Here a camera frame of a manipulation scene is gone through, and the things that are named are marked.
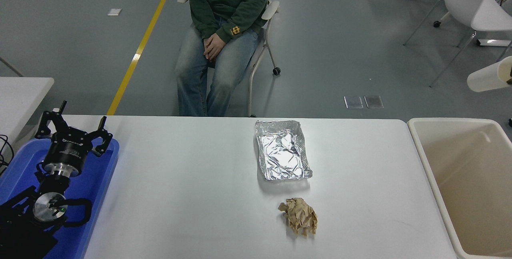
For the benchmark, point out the clear floor plate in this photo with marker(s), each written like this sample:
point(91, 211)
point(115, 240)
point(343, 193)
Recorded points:
point(374, 102)
point(354, 102)

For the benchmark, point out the white paper cup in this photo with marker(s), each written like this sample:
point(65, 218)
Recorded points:
point(486, 78)

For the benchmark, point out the blue plastic tray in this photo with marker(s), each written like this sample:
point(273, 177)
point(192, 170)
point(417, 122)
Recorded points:
point(100, 179)

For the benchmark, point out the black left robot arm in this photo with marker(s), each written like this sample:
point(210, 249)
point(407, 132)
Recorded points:
point(24, 235)

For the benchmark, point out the crumpled tan paper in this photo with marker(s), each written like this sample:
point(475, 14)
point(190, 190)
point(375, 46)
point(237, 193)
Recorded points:
point(300, 217)

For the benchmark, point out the person's right hand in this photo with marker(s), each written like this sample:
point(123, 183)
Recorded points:
point(206, 49)

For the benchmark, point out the large pale plastic bin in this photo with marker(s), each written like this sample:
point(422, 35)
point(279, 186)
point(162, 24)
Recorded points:
point(472, 179)

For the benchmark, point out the person's left hand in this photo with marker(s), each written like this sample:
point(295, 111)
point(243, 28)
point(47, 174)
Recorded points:
point(218, 45)

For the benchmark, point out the grey chair with casters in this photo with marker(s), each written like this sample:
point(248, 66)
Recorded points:
point(270, 10)

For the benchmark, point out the silver foil tray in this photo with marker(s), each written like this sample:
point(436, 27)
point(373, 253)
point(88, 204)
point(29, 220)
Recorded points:
point(284, 151)

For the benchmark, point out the white floor label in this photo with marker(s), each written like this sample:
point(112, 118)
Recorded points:
point(114, 11)

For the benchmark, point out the white table foot bar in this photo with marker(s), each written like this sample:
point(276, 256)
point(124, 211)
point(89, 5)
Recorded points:
point(494, 42)

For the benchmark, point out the white side table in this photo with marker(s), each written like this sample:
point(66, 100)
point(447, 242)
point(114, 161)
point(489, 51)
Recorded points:
point(20, 99)

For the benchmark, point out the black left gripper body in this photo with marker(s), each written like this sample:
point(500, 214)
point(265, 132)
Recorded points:
point(68, 153)

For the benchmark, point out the person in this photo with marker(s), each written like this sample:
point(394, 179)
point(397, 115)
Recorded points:
point(224, 11)

